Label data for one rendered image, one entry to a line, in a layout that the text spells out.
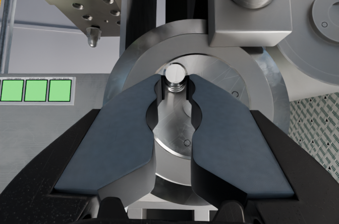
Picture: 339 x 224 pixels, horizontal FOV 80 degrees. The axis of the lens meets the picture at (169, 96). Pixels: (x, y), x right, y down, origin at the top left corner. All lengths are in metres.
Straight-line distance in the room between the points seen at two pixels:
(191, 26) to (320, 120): 0.23
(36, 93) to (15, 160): 0.16
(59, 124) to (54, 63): 1.46
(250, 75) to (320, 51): 0.07
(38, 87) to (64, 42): 1.46
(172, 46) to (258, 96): 0.07
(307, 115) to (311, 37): 0.17
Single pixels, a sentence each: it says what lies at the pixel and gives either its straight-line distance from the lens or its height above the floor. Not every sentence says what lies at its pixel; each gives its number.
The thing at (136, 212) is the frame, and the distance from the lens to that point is 0.54.
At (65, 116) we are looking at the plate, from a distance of 0.56.
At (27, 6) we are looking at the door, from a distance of 2.25.
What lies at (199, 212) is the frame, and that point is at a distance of 0.53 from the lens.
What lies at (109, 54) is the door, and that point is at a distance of 1.95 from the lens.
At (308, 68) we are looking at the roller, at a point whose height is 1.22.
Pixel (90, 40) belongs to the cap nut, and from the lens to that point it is 0.55.
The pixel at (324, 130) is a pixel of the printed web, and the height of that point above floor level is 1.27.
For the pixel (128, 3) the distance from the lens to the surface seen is 0.21.
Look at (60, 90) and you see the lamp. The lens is 0.56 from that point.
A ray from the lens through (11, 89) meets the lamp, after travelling 0.64.
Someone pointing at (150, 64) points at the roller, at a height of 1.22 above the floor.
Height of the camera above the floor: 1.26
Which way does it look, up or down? 8 degrees down
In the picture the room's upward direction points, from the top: 180 degrees counter-clockwise
